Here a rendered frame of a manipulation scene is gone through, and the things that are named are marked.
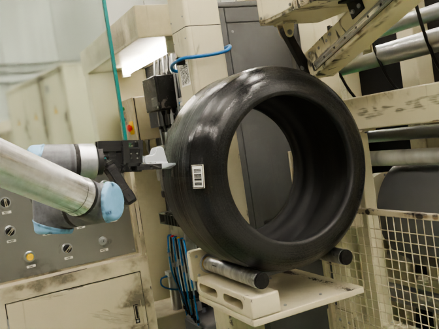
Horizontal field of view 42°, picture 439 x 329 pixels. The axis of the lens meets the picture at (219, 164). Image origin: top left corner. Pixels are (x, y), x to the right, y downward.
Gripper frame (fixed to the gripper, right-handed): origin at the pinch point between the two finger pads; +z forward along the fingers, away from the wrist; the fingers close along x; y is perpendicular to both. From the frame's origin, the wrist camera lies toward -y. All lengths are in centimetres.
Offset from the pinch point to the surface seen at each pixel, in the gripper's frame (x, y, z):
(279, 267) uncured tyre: -8.9, -28.7, 27.4
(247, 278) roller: -7.7, -30.6, 18.0
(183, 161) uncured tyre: -4.5, 1.3, 1.9
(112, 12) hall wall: 974, 310, 258
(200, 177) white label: -11.0, -3.0, 3.7
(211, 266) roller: 15.2, -30.7, 18.0
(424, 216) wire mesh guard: -25, -16, 65
